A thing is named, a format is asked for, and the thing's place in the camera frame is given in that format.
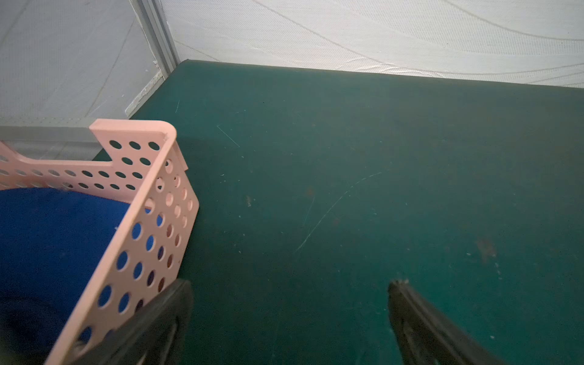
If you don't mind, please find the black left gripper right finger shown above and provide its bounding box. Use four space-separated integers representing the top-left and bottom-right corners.
388 280 504 365

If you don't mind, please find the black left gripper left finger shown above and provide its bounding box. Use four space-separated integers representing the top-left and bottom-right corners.
73 279 194 364

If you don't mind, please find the blue baseball cap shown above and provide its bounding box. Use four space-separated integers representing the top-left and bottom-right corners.
1 188 129 364

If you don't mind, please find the pink perforated plastic basket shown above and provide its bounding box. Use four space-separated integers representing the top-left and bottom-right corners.
1 118 199 364

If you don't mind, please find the aluminium frame post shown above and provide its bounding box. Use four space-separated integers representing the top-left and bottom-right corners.
129 0 181 78

